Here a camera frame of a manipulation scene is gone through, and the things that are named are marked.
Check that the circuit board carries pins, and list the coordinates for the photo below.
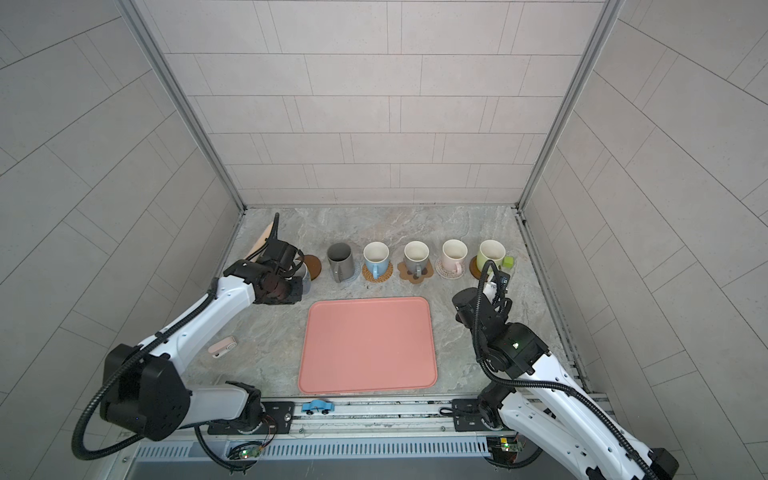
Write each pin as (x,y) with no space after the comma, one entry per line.
(502,451)
(249,451)

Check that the dark wooden coaster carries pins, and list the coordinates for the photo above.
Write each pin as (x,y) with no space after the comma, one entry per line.
(474,270)
(314,266)

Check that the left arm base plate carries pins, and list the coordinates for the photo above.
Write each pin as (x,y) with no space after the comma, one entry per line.
(278,418)

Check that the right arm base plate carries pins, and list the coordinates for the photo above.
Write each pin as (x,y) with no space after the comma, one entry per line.
(473,415)

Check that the left circuit board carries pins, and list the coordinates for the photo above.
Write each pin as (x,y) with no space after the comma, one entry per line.
(249,451)

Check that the grey metal mug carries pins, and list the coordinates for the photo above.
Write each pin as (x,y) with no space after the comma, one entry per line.
(341,262)

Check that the beige wooden pestle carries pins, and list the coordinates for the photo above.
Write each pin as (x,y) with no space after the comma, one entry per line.
(261,237)

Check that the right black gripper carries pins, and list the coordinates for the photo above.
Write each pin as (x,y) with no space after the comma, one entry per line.
(459,317)

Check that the white multicolour woven coaster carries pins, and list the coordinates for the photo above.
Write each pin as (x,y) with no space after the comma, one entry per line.
(450,269)

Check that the green mug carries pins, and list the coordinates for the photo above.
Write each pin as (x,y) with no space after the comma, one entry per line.
(495,251)

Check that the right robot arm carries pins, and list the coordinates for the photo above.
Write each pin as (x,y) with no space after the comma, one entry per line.
(531,393)

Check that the teal handled mug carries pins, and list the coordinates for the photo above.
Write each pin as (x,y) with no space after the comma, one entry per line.
(416,254)

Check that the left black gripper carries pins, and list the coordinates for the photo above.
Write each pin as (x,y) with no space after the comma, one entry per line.
(297,296)

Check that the aluminium rail frame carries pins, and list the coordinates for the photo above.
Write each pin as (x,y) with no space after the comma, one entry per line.
(358,428)

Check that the rattan woven coaster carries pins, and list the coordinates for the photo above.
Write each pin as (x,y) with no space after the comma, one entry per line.
(368,276)

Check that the light blue handled mug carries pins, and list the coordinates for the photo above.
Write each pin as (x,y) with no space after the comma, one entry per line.
(376,255)

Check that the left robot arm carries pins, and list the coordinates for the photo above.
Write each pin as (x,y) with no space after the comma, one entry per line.
(143,390)

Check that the blue toy car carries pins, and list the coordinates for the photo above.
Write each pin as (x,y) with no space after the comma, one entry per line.
(317,406)

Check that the cork paw coaster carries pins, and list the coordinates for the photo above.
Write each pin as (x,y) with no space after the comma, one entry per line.
(404,273)

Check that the right circuit board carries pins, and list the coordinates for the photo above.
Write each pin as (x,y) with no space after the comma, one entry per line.
(502,451)

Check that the pink silicone tray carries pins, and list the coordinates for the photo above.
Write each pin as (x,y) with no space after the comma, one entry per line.
(368,345)

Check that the white mug pink handle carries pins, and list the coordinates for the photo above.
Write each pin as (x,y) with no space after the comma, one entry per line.
(454,249)

